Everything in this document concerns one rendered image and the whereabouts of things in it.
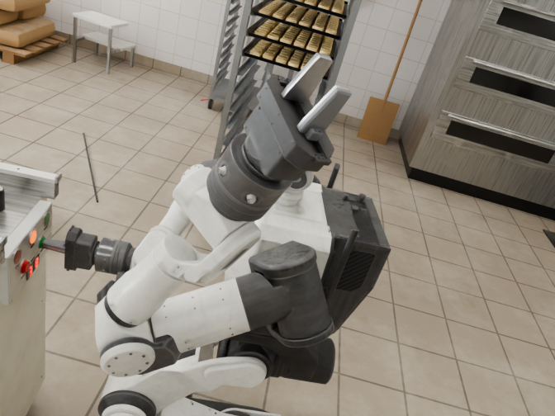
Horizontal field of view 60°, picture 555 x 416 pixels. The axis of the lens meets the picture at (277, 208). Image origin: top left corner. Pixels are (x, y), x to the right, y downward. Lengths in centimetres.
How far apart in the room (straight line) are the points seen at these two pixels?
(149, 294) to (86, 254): 61
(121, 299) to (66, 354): 138
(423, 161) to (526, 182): 89
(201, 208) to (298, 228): 31
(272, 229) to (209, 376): 45
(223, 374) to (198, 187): 63
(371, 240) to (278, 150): 47
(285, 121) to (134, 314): 37
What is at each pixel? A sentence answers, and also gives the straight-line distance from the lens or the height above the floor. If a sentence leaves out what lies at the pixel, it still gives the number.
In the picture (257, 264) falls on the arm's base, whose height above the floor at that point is 110.
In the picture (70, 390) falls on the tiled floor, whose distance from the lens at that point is 198.
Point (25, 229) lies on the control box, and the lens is 126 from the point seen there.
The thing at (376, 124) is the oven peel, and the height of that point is 18.
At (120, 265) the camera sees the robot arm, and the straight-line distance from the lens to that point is 126.
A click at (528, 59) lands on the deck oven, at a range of 422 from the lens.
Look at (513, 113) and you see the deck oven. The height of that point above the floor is 79.
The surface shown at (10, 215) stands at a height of 84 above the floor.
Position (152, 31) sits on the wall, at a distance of 533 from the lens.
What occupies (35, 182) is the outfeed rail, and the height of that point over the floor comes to 88.
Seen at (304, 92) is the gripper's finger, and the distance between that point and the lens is 54.
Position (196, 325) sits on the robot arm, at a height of 103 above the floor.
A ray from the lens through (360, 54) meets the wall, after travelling 501.
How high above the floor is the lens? 158
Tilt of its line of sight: 30 degrees down
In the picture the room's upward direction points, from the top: 16 degrees clockwise
